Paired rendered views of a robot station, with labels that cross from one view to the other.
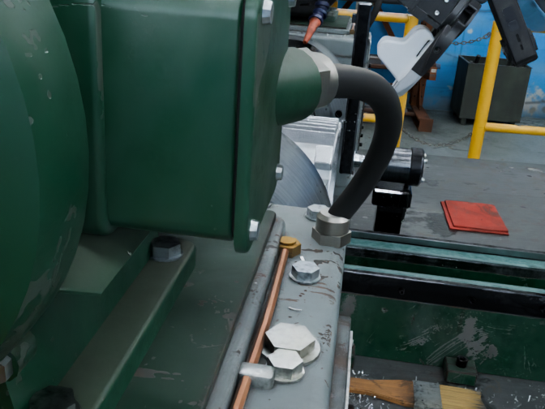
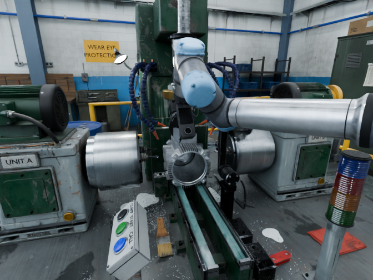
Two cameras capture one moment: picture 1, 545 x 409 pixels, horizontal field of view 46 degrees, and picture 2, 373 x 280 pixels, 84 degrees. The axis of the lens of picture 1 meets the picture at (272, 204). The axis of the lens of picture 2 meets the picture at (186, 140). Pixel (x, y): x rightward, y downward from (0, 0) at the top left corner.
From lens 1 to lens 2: 100 cm
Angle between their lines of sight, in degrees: 65
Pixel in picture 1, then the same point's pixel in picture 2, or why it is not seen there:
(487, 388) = (178, 257)
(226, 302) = (26, 141)
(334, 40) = not seen: hidden behind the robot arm
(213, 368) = (10, 143)
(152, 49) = not seen: outside the picture
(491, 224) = not seen: hidden behind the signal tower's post
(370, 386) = (160, 227)
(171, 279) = (27, 136)
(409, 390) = (162, 235)
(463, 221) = (319, 234)
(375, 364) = (175, 228)
